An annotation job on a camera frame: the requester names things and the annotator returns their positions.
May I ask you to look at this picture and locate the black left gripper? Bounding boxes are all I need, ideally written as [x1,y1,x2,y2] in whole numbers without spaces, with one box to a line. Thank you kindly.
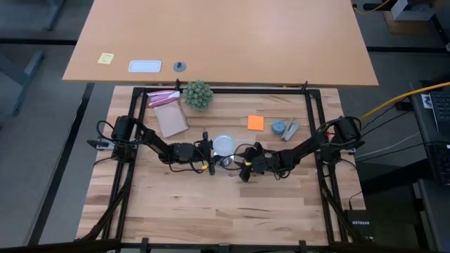
[192,131,223,176]

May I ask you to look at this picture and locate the chrome lamp base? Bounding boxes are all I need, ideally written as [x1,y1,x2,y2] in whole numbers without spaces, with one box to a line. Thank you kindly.
[214,153,236,169]

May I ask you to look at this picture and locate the white globe lightbulb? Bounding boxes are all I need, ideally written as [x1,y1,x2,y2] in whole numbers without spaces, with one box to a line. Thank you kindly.
[212,134,236,157]

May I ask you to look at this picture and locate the orange sticky note pad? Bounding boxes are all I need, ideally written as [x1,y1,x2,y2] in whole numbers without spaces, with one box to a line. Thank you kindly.
[247,115,265,131]

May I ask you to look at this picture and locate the blue tape roll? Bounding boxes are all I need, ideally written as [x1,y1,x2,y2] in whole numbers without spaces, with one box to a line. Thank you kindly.
[271,119,287,135]

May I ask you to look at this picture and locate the grey stapler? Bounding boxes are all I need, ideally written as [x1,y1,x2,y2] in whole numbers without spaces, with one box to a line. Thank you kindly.
[281,117,301,142]

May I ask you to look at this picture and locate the brown spiral notebook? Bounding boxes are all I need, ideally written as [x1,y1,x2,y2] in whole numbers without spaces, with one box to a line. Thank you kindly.
[153,101,190,139]

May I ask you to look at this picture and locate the green plant in white pot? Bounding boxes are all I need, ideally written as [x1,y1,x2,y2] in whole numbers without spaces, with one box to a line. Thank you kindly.
[181,79,214,112]

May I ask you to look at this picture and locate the pink folder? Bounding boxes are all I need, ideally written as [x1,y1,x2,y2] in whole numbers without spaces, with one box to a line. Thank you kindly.
[146,89,182,108]

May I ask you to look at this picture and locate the white rectangular card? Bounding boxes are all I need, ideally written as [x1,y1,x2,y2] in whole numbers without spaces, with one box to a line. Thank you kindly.
[128,60,162,74]

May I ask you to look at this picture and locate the yellow sticky note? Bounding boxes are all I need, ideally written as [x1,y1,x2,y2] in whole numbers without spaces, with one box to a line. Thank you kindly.
[97,52,115,65]

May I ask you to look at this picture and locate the black side desk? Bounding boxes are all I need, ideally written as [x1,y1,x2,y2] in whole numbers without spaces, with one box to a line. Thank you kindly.
[409,79,450,253]

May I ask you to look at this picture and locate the black backlit keyboard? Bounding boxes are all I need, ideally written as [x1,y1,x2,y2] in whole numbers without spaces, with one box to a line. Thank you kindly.
[427,142,450,187]

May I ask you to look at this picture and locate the cardboard box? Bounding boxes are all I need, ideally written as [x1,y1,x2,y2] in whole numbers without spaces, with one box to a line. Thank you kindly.
[382,0,444,35]

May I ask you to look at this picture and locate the grey desk leg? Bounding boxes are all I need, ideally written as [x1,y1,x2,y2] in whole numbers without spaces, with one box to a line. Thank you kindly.
[0,50,46,117]

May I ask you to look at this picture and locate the small grey white box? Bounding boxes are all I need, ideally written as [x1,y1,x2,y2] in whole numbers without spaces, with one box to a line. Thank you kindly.
[390,0,437,21]

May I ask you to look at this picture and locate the black aluminium table frame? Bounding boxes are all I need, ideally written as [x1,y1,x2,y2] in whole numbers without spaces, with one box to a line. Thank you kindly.
[75,79,366,253]

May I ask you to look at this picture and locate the black Netgear network switch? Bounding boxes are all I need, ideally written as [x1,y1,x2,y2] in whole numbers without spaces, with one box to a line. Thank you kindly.
[344,209,375,242]

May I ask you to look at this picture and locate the white cable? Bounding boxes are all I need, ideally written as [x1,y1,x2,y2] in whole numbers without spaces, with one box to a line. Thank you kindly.
[354,132,421,159]

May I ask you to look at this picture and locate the yellow cable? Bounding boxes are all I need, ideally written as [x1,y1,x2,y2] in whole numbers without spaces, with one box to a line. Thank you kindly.
[358,81,450,120]
[352,0,392,15]

